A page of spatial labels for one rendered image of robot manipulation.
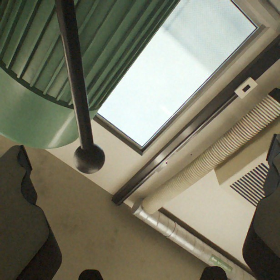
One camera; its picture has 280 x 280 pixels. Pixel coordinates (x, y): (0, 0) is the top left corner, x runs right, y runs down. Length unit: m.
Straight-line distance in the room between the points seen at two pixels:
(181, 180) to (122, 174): 0.56
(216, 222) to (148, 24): 2.25
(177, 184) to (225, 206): 0.63
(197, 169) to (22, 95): 1.56
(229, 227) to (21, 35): 2.39
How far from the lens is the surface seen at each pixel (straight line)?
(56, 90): 0.29
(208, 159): 1.71
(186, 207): 2.24
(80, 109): 0.21
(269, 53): 1.65
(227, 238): 2.61
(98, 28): 0.25
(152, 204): 2.00
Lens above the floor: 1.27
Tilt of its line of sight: 25 degrees up
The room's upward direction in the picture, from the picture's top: 137 degrees counter-clockwise
